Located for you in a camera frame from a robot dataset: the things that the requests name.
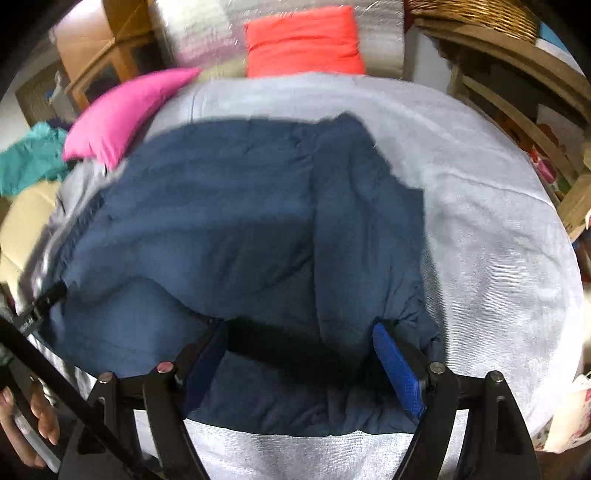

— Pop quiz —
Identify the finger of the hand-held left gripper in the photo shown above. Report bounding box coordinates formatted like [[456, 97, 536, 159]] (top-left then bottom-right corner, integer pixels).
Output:
[[16, 281, 70, 334]]

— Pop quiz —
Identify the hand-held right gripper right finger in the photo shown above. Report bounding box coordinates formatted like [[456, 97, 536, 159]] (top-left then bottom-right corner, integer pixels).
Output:
[[372, 320, 541, 480]]

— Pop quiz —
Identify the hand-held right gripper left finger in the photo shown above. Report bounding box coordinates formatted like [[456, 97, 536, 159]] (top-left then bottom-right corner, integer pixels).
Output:
[[60, 318, 229, 480]]

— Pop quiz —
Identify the dark blue jacket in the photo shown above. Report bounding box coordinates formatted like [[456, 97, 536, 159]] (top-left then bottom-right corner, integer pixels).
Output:
[[46, 112, 446, 437]]

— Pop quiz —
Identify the person's left hand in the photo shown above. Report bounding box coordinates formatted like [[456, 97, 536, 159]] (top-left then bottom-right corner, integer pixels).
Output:
[[0, 376, 61, 468]]

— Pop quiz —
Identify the beige cushion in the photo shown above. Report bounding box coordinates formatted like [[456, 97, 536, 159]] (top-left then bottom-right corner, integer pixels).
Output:
[[0, 180, 63, 287]]

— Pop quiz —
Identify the teal cloth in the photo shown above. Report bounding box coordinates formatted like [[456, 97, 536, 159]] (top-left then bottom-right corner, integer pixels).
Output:
[[0, 122, 70, 197]]

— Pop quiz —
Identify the white bag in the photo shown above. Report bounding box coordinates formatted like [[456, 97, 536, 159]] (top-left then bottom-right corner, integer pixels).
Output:
[[536, 374, 591, 453]]

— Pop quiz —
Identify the pink cloth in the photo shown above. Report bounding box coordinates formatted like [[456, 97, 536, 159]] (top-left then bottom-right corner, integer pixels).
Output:
[[62, 68, 202, 169]]

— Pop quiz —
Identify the brown woven panel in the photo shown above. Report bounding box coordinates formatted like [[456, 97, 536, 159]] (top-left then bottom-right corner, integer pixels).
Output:
[[16, 65, 75, 125]]

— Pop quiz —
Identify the red packet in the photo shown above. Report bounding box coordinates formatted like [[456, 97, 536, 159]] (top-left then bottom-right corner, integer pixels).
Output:
[[529, 145, 561, 190]]

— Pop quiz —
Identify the wooden cabinet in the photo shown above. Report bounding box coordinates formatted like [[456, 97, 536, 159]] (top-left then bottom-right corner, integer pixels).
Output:
[[51, 0, 171, 112]]

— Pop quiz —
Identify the wooden shelf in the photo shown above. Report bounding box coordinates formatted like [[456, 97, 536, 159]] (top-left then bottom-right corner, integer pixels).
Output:
[[413, 18, 591, 241]]

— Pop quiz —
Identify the orange-red folded cloth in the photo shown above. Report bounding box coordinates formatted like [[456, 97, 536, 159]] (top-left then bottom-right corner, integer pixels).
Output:
[[244, 6, 367, 78]]

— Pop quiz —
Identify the wicker basket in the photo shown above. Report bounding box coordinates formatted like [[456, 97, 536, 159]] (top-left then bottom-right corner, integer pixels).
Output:
[[405, 0, 541, 46]]

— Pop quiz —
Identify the light blue object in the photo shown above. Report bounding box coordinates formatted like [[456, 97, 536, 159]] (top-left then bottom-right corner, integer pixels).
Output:
[[536, 21, 573, 51]]

